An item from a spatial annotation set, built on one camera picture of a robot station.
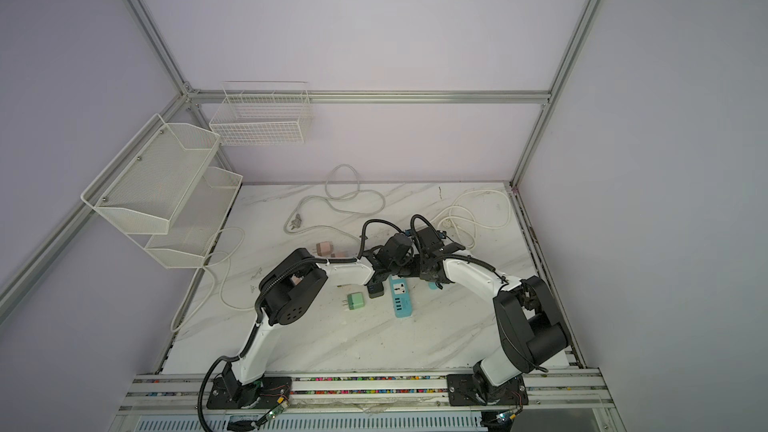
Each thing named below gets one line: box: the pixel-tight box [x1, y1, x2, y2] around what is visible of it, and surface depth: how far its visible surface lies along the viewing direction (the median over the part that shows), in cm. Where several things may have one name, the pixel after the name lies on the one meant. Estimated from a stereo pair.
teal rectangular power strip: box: [390, 274, 412, 318], surface depth 90 cm
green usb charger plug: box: [347, 292, 365, 311], surface depth 90 cm
